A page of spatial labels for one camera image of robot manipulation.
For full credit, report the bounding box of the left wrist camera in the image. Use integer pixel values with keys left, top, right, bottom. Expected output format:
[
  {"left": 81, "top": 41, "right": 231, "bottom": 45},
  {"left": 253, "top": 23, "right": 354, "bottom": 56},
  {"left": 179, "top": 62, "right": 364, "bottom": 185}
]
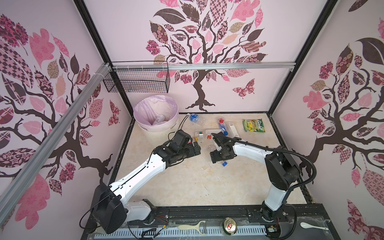
[{"left": 172, "top": 130, "right": 192, "bottom": 148}]

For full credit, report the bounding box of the crushed metal can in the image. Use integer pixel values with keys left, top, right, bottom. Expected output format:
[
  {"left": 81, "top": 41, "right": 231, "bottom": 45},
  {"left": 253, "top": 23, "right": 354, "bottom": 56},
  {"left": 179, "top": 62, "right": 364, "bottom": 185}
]
[{"left": 222, "top": 217, "right": 238, "bottom": 236}]

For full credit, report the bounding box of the clear bottle blue label back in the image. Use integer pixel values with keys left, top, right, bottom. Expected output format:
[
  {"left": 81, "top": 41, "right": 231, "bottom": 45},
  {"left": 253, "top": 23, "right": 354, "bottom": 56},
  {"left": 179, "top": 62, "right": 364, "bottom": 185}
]
[{"left": 188, "top": 114, "right": 205, "bottom": 126}]

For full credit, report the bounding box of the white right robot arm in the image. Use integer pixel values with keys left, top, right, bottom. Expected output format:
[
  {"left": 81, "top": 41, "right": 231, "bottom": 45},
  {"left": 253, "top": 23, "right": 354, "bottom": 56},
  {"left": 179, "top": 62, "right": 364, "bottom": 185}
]
[{"left": 210, "top": 133, "right": 300, "bottom": 215}]

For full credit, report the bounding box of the clear square bottle white label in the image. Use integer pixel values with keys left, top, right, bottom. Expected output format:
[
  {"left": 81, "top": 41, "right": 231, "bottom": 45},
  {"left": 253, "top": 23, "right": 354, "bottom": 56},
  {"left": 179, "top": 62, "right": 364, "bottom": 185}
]
[{"left": 229, "top": 123, "right": 240, "bottom": 138}]

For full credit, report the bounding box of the cream vegetable peeler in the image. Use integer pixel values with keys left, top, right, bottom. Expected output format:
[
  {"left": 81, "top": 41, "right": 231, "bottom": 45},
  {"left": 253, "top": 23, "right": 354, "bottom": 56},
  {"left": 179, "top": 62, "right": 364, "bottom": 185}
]
[{"left": 178, "top": 221, "right": 207, "bottom": 236}]

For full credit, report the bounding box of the white plastic spoon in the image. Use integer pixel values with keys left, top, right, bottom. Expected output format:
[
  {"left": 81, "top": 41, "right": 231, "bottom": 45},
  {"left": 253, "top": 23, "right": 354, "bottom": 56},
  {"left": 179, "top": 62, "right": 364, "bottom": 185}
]
[{"left": 300, "top": 222, "right": 329, "bottom": 231}]

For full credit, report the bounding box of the fiji bottle blue label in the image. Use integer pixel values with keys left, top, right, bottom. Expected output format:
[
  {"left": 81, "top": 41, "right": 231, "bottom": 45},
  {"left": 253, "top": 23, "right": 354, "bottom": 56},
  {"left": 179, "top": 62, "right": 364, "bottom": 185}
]
[{"left": 218, "top": 118, "right": 228, "bottom": 136}]

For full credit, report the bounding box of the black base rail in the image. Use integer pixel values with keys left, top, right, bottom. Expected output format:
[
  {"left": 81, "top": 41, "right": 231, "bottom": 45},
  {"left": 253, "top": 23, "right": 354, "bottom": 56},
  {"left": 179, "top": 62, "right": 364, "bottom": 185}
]
[{"left": 92, "top": 204, "right": 328, "bottom": 231}]

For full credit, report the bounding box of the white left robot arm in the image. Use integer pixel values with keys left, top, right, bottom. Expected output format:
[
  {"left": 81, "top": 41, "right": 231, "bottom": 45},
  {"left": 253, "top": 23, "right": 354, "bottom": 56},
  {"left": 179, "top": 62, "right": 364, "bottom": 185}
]
[{"left": 90, "top": 130, "right": 201, "bottom": 234}]

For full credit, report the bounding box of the clear flat bottle green red label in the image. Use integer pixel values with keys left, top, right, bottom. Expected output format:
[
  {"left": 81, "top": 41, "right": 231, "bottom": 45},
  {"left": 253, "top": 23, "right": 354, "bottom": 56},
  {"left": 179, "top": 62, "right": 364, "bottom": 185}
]
[{"left": 195, "top": 129, "right": 222, "bottom": 141}]

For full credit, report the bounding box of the black flexible cable conduit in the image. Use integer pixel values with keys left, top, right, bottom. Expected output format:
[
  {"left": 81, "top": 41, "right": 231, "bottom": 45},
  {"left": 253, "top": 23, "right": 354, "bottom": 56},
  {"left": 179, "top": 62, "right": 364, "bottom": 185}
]
[{"left": 214, "top": 133, "right": 318, "bottom": 240}]

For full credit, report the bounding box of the cream bin with pink liner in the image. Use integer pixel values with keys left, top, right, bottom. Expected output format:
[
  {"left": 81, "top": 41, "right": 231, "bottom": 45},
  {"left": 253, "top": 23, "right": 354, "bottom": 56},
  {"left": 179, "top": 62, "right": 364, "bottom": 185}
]
[{"left": 134, "top": 95, "right": 179, "bottom": 147}]

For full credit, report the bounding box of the green yellow snack bag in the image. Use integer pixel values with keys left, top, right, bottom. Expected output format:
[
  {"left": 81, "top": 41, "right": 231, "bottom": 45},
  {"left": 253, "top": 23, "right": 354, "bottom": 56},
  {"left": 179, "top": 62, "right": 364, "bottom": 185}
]
[{"left": 243, "top": 119, "right": 265, "bottom": 133}]

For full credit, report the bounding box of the black wire mesh basket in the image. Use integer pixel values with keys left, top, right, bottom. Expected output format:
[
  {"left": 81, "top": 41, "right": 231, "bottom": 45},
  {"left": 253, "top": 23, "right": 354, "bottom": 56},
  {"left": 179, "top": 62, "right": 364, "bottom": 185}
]
[{"left": 103, "top": 60, "right": 171, "bottom": 94}]

